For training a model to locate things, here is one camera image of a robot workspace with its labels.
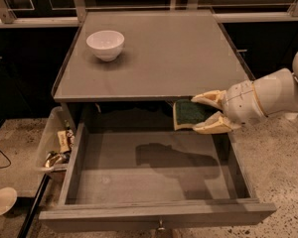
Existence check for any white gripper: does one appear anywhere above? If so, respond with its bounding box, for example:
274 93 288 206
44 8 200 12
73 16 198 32
191 80 265 134

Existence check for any green and yellow sponge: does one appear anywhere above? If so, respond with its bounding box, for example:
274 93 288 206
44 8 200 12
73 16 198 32
173 99 218 130

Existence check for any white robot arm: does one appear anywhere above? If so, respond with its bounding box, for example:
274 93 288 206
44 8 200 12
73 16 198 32
192 52 298 134

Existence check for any open grey top drawer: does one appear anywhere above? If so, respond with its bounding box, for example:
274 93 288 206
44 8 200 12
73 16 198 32
38 118 278 233

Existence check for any grey cabinet counter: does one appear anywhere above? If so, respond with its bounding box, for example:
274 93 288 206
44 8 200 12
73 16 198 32
54 10 249 103

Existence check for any metal drawer knob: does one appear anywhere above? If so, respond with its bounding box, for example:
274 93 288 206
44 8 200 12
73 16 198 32
157 220 166 232

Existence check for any white ceramic bowl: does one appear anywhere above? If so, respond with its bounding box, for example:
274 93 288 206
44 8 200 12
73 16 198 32
86 30 125 61

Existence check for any brown snack packet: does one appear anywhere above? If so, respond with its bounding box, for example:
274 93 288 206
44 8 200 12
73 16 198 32
57 129 75 153

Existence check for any clear plastic bin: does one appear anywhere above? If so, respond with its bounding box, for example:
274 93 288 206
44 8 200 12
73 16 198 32
35 107 72 180

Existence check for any metallic foil packet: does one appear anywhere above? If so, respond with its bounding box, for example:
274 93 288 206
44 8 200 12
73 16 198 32
44 151 70 168

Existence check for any black floor bar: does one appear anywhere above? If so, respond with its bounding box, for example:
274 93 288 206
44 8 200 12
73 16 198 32
17 175 50 238

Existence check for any white round floor disc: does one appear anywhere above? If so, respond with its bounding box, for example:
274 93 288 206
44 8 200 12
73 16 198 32
0 187 17 215

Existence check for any black floor cable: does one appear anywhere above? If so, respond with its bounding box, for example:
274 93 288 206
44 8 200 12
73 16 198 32
0 138 12 170

